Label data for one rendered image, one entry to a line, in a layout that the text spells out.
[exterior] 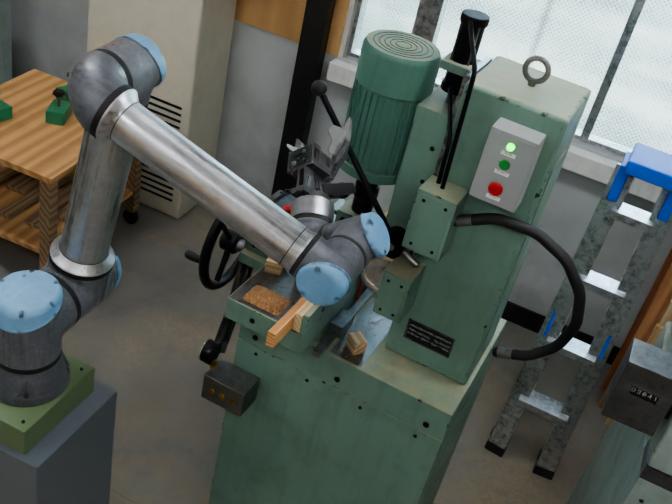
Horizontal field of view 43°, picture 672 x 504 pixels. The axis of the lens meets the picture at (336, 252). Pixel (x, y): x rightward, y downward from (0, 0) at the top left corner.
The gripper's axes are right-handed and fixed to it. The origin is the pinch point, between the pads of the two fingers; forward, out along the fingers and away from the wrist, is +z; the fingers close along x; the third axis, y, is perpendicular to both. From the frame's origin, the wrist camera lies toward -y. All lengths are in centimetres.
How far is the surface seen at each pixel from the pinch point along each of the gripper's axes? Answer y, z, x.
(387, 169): -14.7, -4.9, -6.6
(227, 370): -27, -39, 51
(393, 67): 2.3, 6.7, -19.8
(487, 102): -6.6, -3.9, -36.9
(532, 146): -10.4, -15.1, -44.3
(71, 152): -19, 55, 139
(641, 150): -99, 36, -37
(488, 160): -10.2, -15.0, -34.8
